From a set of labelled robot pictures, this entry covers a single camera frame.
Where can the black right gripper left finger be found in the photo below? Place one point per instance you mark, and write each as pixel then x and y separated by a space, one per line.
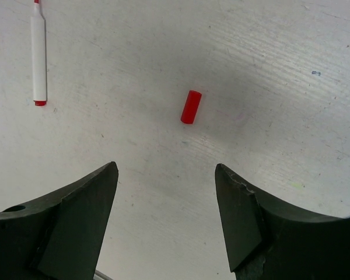
pixel 58 235

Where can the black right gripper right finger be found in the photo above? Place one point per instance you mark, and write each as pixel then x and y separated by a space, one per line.
pixel 269 238

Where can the red marker cap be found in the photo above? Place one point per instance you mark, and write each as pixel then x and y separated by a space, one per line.
pixel 191 107

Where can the red white marker body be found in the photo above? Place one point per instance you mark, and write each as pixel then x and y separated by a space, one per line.
pixel 38 55

